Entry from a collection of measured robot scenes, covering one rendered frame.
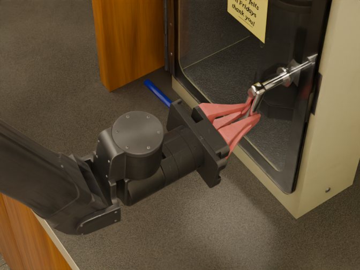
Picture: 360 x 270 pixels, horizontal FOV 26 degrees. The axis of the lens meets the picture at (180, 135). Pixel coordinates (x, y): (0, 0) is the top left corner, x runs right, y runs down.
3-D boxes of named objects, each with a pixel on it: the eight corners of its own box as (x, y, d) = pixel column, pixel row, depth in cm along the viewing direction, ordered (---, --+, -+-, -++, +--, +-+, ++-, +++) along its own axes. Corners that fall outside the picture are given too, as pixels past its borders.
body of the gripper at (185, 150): (183, 95, 95) (132, 121, 93) (231, 158, 92) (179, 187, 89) (177, 122, 101) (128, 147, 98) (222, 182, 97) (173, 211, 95)
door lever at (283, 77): (276, 118, 102) (264, 104, 103) (294, 77, 94) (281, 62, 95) (244, 136, 100) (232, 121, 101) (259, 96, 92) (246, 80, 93)
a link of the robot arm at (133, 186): (98, 182, 95) (123, 218, 93) (98, 154, 89) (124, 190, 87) (146, 157, 98) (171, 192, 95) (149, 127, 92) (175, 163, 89)
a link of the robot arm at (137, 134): (49, 179, 94) (76, 239, 90) (42, 126, 84) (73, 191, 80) (140, 145, 97) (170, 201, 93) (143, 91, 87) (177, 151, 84)
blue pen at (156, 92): (143, 80, 130) (196, 131, 122) (149, 77, 130) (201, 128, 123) (143, 85, 130) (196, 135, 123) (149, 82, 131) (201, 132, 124)
